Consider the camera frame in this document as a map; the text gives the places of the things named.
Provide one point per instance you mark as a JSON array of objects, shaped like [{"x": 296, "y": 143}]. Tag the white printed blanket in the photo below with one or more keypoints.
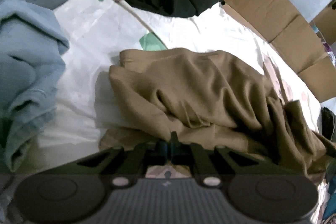
[{"x": 99, "y": 37}]

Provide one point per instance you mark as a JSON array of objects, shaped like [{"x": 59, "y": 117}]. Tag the flattened cardboard box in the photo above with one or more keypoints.
[{"x": 275, "y": 11}]

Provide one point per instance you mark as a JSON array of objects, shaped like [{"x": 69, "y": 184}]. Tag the black clothing pile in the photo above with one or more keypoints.
[{"x": 329, "y": 121}]

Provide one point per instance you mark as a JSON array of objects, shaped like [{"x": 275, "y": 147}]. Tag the teal patterned cloth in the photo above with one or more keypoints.
[{"x": 330, "y": 205}]

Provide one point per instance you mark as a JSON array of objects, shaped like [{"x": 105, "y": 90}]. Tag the purple white plastic bag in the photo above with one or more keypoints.
[{"x": 328, "y": 47}]

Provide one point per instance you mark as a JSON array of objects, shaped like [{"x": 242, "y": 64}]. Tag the brown printed t-shirt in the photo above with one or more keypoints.
[{"x": 204, "y": 87}]

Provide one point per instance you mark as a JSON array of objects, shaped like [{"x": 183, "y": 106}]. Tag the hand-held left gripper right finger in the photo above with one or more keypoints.
[{"x": 174, "y": 148}]

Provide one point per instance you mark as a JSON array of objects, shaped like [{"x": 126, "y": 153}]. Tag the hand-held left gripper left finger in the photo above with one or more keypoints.
[{"x": 162, "y": 151}]

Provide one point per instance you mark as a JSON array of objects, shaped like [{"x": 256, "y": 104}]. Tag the light blue garment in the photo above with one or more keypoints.
[{"x": 29, "y": 61}]

